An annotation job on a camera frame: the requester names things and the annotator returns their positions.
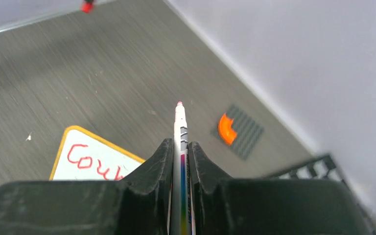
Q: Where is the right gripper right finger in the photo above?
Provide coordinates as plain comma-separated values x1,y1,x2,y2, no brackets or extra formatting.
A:
189,142,372,235

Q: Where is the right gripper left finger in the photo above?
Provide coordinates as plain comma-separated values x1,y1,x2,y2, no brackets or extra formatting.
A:
0,139,173,235

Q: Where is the red whiteboard marker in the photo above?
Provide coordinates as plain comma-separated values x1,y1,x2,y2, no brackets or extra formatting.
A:
169,101,195,235

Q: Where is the yellow framed whiteboard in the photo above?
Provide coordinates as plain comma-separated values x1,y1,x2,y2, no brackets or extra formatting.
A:
49,125,145,181

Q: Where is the red marker cap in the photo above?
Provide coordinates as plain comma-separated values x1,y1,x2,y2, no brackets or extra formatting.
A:
81,0,95,13

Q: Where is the grey lego baseplate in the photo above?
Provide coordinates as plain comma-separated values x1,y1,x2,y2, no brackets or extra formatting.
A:
211,104,264,160

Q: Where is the orange curved block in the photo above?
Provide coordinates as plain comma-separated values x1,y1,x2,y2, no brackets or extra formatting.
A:
217,113,237,146

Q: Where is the black white chessboard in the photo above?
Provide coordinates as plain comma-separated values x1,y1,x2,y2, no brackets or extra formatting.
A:
264,154,376,235

